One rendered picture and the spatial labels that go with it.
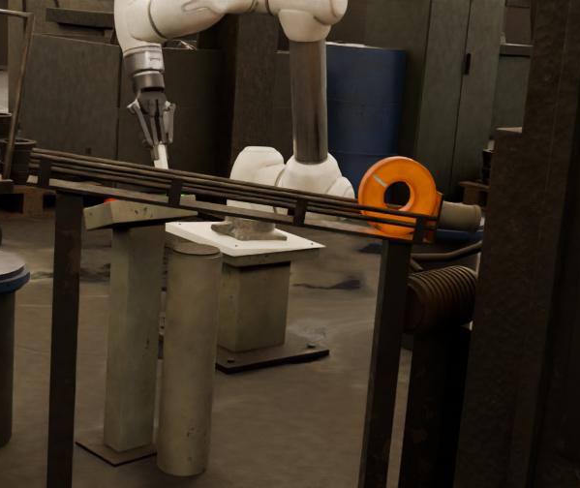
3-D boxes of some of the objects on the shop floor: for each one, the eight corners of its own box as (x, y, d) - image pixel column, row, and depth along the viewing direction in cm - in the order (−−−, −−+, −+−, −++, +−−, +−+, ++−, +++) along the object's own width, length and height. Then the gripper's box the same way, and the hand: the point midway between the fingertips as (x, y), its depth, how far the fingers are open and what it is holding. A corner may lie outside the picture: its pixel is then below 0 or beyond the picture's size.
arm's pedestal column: (153, 336, 345) (158, 242, 338) (252, 320, 370) (259, 232, 364) (227, 374, 315) (233, 271, 308) (328, 354, 340) (337, 259, 334)
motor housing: (466, 499, 246) (494, 271, 234) (404, 526, 230) (431, 284, 219) (421, 478, 255) (446, 259, 243) (359, 503, 239) (382, 269, 228)
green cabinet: (349, 196, 638) (374, -67, 606) (423, 189, 686) (449, -54, 654) (412, 211, 605) (442, -66, 573) (485, 202, 653) (516, -53, 621)
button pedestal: (187, 446, 262) (202, 197, 249) (105, 470, 245) (117, 203, 232) (147, 425, 273) (161, 185, 260) (66, 446, 256) (76, 191, 243)
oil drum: (420, 203, 632) (437, 49, 613) (351, 211, 590) (367, 45, 571) (346, 186, 672) (359, 41, 653) (277, 192, 631) (289, 37, 612)
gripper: (133, 71, 245) (149, 173, 244) (177, 72, 255) (194, 170, 254) (114, 78, 251) (131, 179, 250) (159, 79, 260) (174, 176, 259)
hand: (160, 161), depth 252 cm, fingers closed
